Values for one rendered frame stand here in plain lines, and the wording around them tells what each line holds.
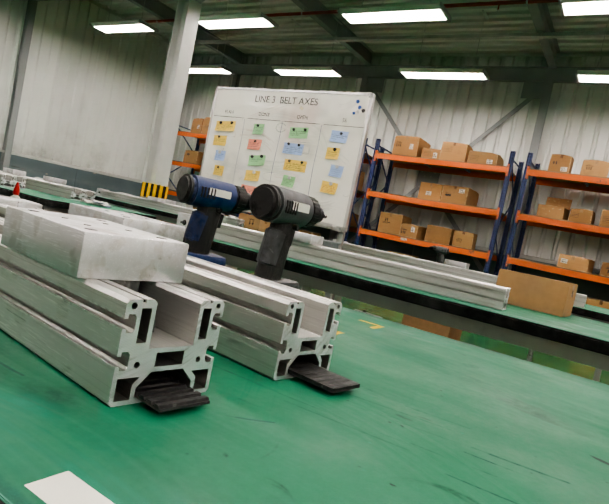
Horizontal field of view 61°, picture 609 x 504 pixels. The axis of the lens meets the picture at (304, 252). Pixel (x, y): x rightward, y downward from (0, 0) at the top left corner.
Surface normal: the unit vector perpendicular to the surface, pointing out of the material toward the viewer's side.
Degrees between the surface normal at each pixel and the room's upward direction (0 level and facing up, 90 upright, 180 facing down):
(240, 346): 90
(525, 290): 89
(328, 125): 90
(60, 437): 0
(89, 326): 90
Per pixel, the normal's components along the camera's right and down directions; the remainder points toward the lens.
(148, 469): 0.20, -0.98
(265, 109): -0.53, -0.07
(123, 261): 0.76, 0.19
